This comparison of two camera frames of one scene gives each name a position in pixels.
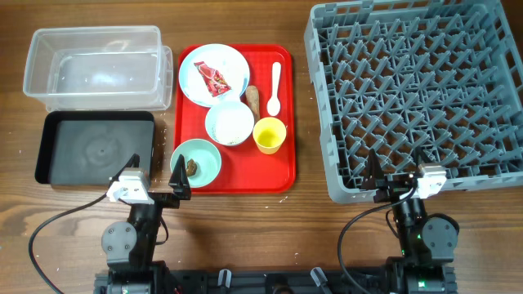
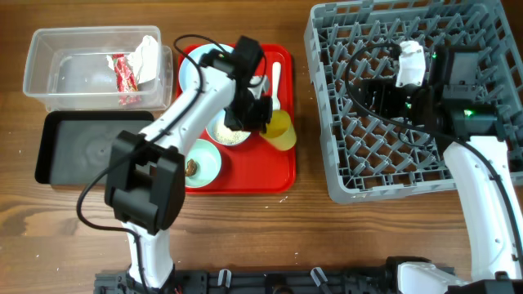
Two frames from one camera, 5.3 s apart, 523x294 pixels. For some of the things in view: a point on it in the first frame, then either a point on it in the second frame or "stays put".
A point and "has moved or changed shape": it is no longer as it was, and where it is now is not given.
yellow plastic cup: x=269 y=134 has moved or changed shape
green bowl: x=206 y=156 stays put
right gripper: x=373 y=172 -> x=384 y=90
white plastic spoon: x=274 y=105 stays put
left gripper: x=169 y=201 -> x=265 y=109
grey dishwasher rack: x=428 y=82 stays put
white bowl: x=229 y=123 stays put
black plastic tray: x=91 y=147 stays put
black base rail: x=267 y=281 stays put
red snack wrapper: x=214 y=81 has moved or changed shape
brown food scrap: x=191 y=167 stays put
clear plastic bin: x=105 y=69 stays put
